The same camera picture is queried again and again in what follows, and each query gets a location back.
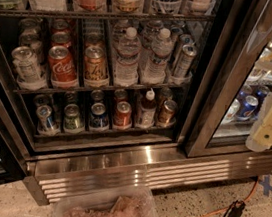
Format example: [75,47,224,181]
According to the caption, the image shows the white capped plastic bottle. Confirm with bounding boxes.
[136,89,157,128]

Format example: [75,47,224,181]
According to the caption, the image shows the stainless glass fridge door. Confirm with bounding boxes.
[185,0,272,166]

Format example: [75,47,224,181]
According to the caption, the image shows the copper can bottom shelf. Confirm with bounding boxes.
[157,100,178,127]

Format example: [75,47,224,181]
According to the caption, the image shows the clear water bottle right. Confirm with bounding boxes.
[142,28,173,85]

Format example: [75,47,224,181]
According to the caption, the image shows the clear water bottle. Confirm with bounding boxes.
[114,27,142,87]
[142,28,173,85]

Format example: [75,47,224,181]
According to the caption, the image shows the red can bottom shelf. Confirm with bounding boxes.
[113,101,132,130]

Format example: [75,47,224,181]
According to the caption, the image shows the clear water bottle left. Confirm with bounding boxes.
[114,27,142,87]

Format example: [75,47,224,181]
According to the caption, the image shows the dark blue can bottom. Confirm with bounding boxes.
[89,102,110,131]

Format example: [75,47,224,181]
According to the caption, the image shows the green can bottom shelf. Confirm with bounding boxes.
[63,104,85,134]

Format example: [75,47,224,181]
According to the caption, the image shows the stainless fridge bottom grille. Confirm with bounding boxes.
[23,145,272,206]

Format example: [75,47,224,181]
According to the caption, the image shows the blue Pepsi can left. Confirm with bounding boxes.
[236,95,259,121]

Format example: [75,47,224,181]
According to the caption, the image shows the black power adapter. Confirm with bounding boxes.
[227,201,246,217]

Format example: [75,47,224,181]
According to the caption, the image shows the slim silver can front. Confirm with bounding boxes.
[172,44,198,78]

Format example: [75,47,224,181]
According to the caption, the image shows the clear plastic bin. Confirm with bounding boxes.
[52,186,158,217]

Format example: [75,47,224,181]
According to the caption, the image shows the orange LaCroix can front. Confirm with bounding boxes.
[84,46,110,87]

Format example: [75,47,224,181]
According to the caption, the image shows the red Coca-Cola can front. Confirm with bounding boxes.
[48,45,78,89]

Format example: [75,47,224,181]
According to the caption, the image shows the white silver can front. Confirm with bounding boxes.
[11,46,47,91]

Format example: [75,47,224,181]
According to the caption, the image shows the orange extension cord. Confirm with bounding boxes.
[170,165,261,217]

